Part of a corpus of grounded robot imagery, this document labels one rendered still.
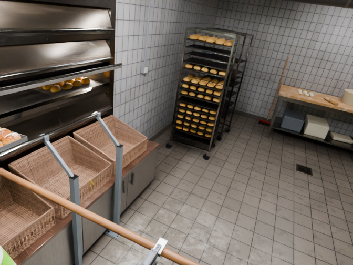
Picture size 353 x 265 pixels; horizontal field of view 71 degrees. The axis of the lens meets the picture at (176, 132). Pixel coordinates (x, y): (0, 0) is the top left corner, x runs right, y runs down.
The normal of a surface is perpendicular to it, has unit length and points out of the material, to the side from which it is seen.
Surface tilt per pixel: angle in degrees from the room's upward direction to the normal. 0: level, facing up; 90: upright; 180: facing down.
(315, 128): 90
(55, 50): 70
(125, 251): 0
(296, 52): 90
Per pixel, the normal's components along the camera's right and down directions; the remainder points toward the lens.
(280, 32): -0.40, 0.36
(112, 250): 0.14, -0.89
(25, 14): 0.90, -0.03
